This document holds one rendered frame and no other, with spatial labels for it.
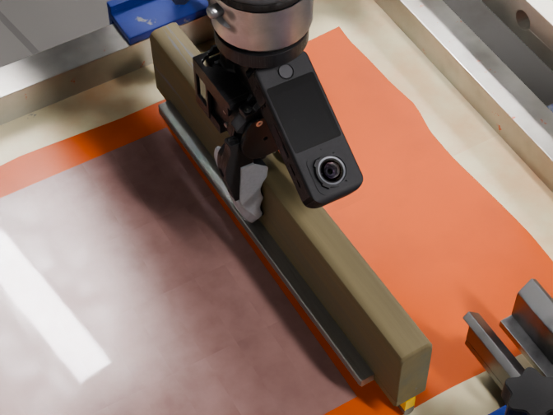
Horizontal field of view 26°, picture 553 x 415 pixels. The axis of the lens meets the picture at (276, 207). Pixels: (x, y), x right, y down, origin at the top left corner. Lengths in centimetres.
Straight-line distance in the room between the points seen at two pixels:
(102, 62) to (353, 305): 40
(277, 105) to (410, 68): 35
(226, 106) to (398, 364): 24
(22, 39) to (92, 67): 148
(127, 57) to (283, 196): 29
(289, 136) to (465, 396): 27
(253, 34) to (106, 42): 37
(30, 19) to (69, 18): 9
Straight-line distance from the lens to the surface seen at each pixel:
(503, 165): 115
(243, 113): 92
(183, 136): 111
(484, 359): 98
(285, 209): 97
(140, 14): 121
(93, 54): 119
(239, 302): 104
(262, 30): 85
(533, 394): 89
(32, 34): 267
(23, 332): 104
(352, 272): 94
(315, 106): 90
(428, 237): 109
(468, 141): 116
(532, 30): 119
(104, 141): 116
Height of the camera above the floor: 182
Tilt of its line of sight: 52 degrees down
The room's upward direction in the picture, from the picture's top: straight up
